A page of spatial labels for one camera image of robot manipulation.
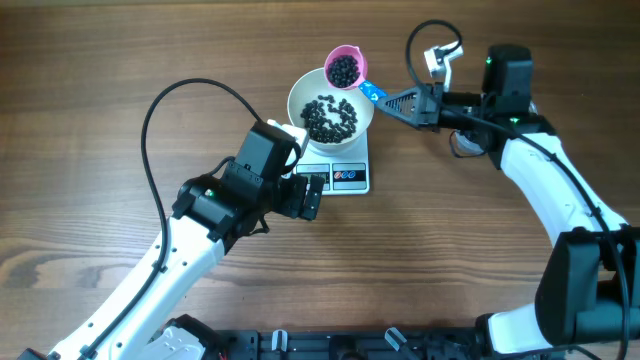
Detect pink scoop blue handle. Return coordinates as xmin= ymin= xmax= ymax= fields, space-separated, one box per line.
xmin=324 ymin=45 xmax=387 ymax=104

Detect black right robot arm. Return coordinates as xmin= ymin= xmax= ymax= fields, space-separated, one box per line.
xmin=372 ymin=44 xmax=639 ymax=355

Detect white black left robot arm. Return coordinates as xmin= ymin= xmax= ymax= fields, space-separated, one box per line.
xmin=45 ymin=120 xmax=324 ymax=359

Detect white digital kitchen scale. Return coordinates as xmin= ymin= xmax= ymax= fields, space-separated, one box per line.
xmin=293 ymin=132 xmax=370 ymax=196

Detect white round bowl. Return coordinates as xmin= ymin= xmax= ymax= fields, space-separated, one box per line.
xmin=287 ymin=68 xmax=374 ymax=144

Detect black beans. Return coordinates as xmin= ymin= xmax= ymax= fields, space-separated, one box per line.
xmin=299 ymin=54 xmax=361 ymax=146

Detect black left camera cable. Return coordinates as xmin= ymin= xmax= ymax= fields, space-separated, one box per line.
xmin=74 ymin=77 xmax=264 ymax=360

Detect black camera cable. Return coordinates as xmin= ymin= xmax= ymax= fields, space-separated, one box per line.
xmin=74 ymin=77 xmax=264 ymax=360
xmin=404 ymin=18 xmax=632 ymax=360

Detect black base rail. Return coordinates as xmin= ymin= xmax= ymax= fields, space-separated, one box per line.
xmin=209 ymin=327 xmax=566 ymax=360

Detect black right camera cable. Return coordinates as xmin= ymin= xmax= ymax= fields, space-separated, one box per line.
xmin=404 ymin=18 xmax=632 ymax=360

